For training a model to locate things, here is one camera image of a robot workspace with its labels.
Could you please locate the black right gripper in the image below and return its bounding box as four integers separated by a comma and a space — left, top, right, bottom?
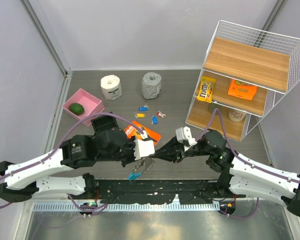
151, 134, 213, 163

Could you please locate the metal key organizer blue handle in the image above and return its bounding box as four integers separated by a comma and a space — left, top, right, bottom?
127, 157, 155, 181

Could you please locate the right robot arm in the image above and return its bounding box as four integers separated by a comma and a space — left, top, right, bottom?
153, 129, 300, 217

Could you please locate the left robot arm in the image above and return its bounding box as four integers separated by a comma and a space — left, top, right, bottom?
0, 127, 138, 204

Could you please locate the orange razor box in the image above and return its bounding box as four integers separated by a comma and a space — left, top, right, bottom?
124, 121, 161, 146

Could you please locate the blue tag key lower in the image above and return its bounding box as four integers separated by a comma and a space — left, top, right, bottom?
151, 116, 158, 125

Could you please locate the blue tag key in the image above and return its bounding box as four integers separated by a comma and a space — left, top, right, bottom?
151, 116, 158, 125
138, 104, 149, 112

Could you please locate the yellow tag key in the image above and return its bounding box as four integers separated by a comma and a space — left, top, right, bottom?
134, 113, 146, 118

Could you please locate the black plastic bin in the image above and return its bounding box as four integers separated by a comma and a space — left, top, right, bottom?
90, 115, 119, 135

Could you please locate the blue tag key upper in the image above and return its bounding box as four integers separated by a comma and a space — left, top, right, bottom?
138, 104, 149, 112

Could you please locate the yellow candy bag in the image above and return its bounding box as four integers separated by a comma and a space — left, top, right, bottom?
196, 76, 216, 104

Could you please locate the pink drawer box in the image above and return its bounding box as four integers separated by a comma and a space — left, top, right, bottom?
62, 88, 105, 121

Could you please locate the green avocado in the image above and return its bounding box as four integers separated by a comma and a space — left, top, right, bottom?
68, 102, 85, 116

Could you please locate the white toilet paper roll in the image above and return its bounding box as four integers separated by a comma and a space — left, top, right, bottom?
100, 74, 122, 100

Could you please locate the white paper cup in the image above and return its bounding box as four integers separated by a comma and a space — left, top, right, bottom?
228, 108, 247, 122

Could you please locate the grey toilet paper roll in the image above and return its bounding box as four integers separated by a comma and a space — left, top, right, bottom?
141, 72, 162, 100

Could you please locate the orange candy bag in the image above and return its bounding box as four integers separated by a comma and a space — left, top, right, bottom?
228, 79, 258, 100

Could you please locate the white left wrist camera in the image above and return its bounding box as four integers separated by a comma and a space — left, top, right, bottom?
133, 130, 155, 161

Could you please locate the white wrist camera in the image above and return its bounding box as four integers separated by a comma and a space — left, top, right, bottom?
133, 130, 155, 161
175, 126, 197, 147

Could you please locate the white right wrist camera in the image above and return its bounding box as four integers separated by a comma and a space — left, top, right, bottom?
175, 126, 197, 147

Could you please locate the black front rail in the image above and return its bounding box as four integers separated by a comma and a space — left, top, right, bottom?
71, 179, 234, 205

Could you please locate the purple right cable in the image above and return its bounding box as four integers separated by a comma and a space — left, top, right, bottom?
194, 107, 300, 186

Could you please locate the purple cable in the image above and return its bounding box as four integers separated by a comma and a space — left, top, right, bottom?
194, 107, 300, 186
0, 112, 146, 210

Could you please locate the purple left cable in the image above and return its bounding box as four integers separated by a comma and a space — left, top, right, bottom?
0, 112, 146, 210

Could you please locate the white wire wooden shelf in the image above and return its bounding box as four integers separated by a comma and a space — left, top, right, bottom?
185, 20, 300, 142

